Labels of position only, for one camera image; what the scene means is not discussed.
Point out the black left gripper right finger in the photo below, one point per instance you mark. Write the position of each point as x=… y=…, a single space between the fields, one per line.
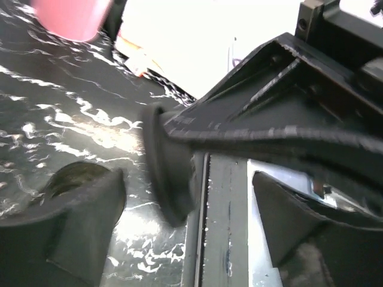
x=315 y=245

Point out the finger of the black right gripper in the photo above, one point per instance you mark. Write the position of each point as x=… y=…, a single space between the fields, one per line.
x=288 y=99

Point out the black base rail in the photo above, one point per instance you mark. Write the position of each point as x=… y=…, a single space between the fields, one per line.
x=225 y=241

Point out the pink straw holder cup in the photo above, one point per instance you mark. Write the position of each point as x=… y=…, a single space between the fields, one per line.
x=74 y=20

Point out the single black cup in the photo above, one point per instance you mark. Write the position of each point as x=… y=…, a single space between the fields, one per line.
x=74 y=179

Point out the single black lid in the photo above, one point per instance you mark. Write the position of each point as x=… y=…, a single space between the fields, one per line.
x=170 y=167

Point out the white folded cloth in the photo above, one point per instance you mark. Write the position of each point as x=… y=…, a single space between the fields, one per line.
x=194 y=44

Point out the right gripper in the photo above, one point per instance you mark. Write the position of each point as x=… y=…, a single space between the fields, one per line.
x=347 y=40

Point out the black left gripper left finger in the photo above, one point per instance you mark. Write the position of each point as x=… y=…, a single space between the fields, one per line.
x=65 y=241

